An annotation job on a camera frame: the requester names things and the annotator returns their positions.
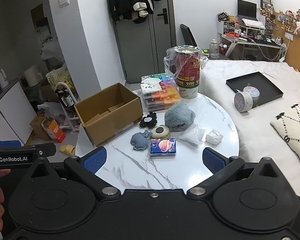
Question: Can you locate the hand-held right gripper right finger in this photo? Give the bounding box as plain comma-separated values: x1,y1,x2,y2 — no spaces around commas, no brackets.
187,147,287,201

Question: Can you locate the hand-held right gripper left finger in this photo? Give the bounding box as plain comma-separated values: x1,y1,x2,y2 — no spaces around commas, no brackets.
22,146,122,201

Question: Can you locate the white roll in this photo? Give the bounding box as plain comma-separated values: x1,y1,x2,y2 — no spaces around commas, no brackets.
206,129,224,145

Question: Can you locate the clear plastic bag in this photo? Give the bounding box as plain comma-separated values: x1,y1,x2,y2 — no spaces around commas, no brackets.
178,124,206,146

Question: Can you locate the brown cardboard box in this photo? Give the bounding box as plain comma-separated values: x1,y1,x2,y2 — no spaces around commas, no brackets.
74,82,144,147

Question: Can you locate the blue denim scrunchie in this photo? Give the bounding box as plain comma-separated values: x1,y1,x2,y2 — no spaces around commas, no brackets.
130,129,153,151

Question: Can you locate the blue tissue pack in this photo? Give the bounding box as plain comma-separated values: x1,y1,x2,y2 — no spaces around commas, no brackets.
150,138,177,157

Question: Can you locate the blue-grey fuzzy hat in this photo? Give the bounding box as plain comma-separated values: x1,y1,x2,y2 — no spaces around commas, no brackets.
164,103,196,132

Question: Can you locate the yellow slipper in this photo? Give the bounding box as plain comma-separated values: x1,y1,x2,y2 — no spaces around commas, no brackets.
59,144,76,156

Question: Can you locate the plain brown carton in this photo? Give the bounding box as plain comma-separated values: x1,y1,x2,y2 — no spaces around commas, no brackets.
30,115,52,141

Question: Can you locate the white cabinet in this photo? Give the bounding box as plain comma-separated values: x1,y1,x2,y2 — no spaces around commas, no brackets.
0,79,37,146

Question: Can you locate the white arched rack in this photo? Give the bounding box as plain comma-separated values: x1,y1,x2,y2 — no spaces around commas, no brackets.
55,81,81,132

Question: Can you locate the orange cardboard box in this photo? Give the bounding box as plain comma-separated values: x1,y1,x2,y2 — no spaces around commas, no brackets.
41,116,66,143

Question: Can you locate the white bed blanket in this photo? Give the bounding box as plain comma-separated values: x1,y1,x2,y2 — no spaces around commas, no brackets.
197,59,300,175

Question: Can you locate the crumpled white plastic bag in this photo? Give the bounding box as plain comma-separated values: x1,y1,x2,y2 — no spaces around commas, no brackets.
37,102,66,118

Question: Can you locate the round pink-lid tin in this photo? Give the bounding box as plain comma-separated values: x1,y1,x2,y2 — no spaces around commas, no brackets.
234,91,253,113

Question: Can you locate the dark pump bottle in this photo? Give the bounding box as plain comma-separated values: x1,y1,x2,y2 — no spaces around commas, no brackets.
64,91,74,106
56,89,67,107

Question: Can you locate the black scrunchie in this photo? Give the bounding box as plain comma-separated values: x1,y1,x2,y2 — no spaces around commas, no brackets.
139,112,158,128

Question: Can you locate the round pale tin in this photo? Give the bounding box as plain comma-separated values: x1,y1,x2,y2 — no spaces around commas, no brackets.
243,86,261,108

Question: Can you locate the white kettle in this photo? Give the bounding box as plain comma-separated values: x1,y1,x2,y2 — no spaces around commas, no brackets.
0,69,9,89

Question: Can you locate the colourful pill organizer box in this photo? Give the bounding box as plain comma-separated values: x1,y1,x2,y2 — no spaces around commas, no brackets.
141,73,181,110

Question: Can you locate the white pillow with black diamonds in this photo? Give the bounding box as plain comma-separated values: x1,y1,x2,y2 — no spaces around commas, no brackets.
270,103,300,173

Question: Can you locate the cream kitchen appliance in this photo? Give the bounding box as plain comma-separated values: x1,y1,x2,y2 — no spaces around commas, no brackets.
23,65,44,87

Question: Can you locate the yellow printed bag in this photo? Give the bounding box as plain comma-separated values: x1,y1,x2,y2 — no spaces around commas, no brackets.
45,63,76,93

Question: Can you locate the black tray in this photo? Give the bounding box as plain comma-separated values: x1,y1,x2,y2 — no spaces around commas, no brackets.
226,71,284,103

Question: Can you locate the black tin in plastic bag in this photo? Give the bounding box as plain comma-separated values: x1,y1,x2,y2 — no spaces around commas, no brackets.
164,45,209,100

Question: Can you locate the white paper packet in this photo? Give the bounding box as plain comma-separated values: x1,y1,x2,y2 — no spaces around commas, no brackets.
140,77,163,92

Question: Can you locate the clear plastic bottle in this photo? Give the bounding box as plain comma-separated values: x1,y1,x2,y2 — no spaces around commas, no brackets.
209,39,220,59

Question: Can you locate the grey door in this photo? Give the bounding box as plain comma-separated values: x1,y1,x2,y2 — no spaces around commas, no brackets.
112,0,177,84

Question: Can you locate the white desk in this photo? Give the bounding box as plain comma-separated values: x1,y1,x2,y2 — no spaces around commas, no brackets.
221,33,287,61

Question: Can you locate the black chair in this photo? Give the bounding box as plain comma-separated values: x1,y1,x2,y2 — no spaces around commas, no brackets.
179,23,198,48

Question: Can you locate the water bottle with red label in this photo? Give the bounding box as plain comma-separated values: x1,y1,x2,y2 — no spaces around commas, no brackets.
234,21,242,39

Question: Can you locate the white drawer organiser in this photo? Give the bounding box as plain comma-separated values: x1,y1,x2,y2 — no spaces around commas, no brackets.
222,20,237,36

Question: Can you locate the white keyboard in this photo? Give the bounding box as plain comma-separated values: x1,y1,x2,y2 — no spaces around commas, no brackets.
241,18,264,30

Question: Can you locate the black monitor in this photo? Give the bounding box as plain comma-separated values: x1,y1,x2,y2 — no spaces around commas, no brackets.
237,0,258,22

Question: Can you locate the row of small figurines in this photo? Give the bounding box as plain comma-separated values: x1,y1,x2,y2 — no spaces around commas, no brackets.
277,8,300,36

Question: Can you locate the black hanging coat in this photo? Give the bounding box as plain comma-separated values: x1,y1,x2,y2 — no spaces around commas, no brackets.
107,0,155,25

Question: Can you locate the black door lock handle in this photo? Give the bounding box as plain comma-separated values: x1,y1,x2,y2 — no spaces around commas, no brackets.
157,8,169,25

